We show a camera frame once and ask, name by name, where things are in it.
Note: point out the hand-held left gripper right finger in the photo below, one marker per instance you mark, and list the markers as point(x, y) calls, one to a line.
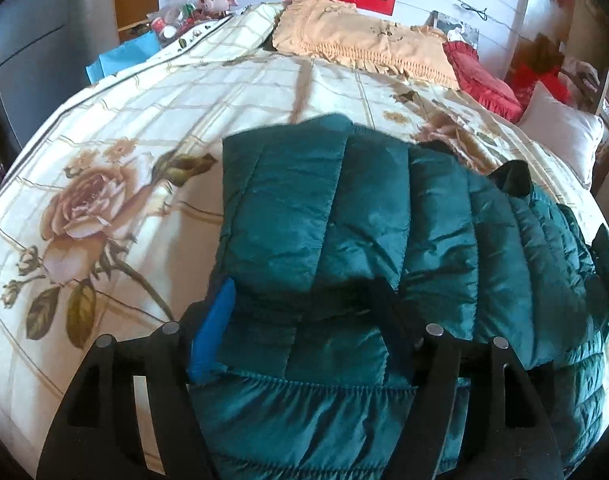
point(437, 360)

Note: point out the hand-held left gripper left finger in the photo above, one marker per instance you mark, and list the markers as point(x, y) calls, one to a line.
point(212, 332)

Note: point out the teal quilted puffer jacket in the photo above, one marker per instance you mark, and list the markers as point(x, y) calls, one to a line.
point(364, 260)

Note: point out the floral bed quilt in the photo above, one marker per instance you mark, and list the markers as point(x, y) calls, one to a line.
point(134, 160)

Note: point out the white pillow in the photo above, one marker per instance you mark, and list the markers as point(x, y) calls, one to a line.
point(559, 132)

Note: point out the red frilled pillow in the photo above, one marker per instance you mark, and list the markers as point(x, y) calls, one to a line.
point(477, 77)

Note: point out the red cloth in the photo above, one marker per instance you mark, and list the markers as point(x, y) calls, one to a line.
point(536, 77)

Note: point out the beige frilled pillow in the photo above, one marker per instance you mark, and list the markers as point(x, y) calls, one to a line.
point(354, 35)

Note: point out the dark wardrobe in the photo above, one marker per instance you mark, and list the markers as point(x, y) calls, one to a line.
point(27, 45)

